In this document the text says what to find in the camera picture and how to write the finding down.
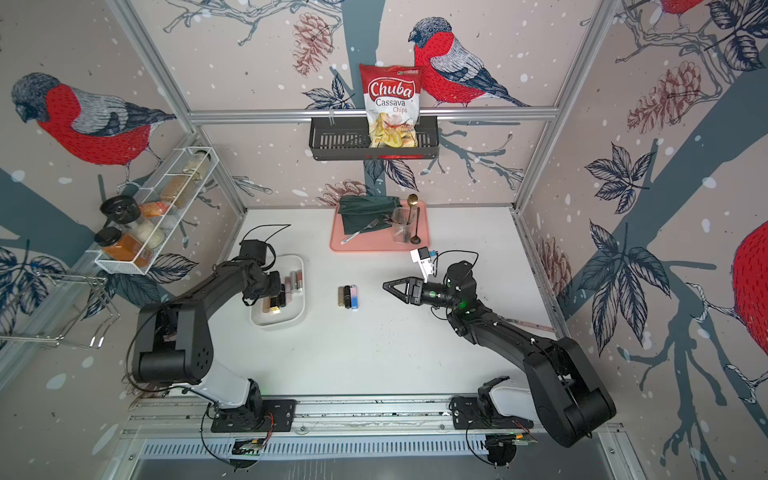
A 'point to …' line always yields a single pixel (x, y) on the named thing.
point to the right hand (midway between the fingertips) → (387, 288)
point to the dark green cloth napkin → (358, 212)
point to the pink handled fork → (534, 325)
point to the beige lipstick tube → (341, 296)
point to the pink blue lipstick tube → (354, 297)
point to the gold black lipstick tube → (275, 305)
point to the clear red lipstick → (299, 279)
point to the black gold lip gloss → (288, 295)
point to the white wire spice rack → (171, 198)
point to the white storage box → (293, 314)
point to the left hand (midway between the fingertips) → (275, 281)
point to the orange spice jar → (127, 257)
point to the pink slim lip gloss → (292, 280)
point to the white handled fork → (370, 225)
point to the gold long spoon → (411, 200)
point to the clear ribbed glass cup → (402, 219)
